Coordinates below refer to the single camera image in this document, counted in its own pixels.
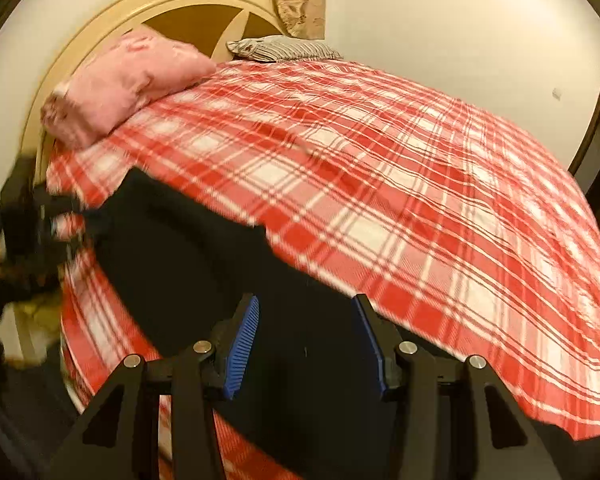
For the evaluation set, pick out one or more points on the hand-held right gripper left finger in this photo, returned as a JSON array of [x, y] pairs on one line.
[[242, 350]]

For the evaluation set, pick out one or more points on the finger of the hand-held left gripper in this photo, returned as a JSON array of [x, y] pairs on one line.
[[72, 207]]

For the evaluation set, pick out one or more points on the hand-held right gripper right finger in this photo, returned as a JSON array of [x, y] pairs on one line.
[[370, 345]]

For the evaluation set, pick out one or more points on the black pants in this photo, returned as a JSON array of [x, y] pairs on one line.
[[190, 270]]

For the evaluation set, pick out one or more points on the pink pillow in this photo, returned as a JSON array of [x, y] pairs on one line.
[[125, 80]]

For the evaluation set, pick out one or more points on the red plaid blanket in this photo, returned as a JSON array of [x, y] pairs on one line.
[[380, 185]]

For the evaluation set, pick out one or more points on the cream wooden headboard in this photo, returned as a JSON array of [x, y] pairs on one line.
[[130, 7]]

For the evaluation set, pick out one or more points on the grey striped pillow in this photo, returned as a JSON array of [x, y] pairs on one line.
[[285, 49]]

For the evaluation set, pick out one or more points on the small wall hook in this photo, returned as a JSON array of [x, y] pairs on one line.
[[557, 94]]

